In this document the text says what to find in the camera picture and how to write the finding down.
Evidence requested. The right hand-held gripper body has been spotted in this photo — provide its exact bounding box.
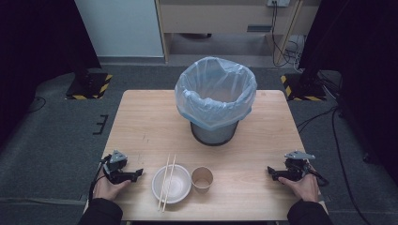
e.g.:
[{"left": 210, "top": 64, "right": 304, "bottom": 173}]
[{"left": 283, "top": 150, "right": 316, "bottom": 183}]

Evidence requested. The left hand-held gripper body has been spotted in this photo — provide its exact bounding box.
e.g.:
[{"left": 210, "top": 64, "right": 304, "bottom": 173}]
[{"left": 102, "top": 149, "right": 130, "bottom": 185}]

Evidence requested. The wooden chopstick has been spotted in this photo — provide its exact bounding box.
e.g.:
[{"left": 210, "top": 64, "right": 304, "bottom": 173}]
[
  {"left": 161, "top": 154, "right": 177, "bottom": 214},
  {"left": 157, "top": 153, "right": 171, "bottom": 211}
]

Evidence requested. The white disposable bowl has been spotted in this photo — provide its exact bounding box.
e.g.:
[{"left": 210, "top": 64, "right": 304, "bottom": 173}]
[{"left": 151, "top": 164, "right": 192, "bottom": 205}]

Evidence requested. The brown paper cup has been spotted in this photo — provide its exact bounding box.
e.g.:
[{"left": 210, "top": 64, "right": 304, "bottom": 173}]
[{"left": 191, "top": 166, "right": 215, "bottom": 194}]

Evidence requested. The grey metal trash can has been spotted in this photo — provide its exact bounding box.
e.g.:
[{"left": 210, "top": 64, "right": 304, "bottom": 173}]
[{"left": 190, "top": 119, "right": 239, "bottom": 147}]

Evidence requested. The translucent blue trash bag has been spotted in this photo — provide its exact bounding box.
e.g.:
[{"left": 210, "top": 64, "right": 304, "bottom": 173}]
[{"left": 174, "top": 55, "right": 258, "bottom": 132}]

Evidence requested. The person's right hand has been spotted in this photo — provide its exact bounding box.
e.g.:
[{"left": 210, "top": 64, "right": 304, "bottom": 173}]
[{"left": 277, "top": 165, "right": 320, "bottom": 203}]

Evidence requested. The person's left hand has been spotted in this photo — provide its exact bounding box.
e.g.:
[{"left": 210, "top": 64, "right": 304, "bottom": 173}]
[{"left": 92, "top": 174, "right": 132, "bottom": 202}]

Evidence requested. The black striped stand base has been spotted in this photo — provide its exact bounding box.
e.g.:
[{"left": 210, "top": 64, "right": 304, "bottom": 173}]
[
  {"left": 65, "top": 72, "right": 114, "bottom": 101},
  {"left": 279, "top": 73, "right": 328, "bottom": 102}
]

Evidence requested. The black curtain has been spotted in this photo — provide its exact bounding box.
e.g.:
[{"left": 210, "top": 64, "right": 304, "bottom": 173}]
[
  {"left": 298, "top": 0, "right": 398, "bottom": 186},
  {"left": 0, "top": 0, "right": 102, "bottom": 146}
]

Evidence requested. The white power strip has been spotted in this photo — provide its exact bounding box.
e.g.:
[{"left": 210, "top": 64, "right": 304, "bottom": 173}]
[{"left": 266, "top": 0, "right": 292, "bottom": 8}]

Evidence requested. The right hand-held gripper cable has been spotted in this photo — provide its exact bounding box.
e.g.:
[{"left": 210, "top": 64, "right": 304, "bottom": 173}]
[{"left": 308, "top": 170, "right": 330, "bottom": 188}]

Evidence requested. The hand-held gripper cable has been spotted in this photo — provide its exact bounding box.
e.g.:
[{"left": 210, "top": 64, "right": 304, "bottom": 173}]
[
  {"left": 308, "top": 170, "right": 330, "bottom": 188},
  {"left": 87, "top": 155, "right": 111, "bottom": 202}
]

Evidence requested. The left hand-held gripper cable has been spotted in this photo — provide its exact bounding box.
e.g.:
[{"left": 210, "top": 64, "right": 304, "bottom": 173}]
[{"left": 87, "top": 155, "right": 111, "bottom": 202}]

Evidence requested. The black floor cable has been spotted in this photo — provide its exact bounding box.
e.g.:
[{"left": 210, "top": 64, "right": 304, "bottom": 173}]
[
  {"left": 295, "top": 105, "right": 374, "bottom": 225},
  {"left": 27, "top": 96, "right": 48, "bottom": 114}
]

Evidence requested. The black power cable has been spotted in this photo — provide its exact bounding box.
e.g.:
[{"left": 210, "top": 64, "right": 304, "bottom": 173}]
[{"left": 269, "top": 0, "right": 303, "bottom": 68}]

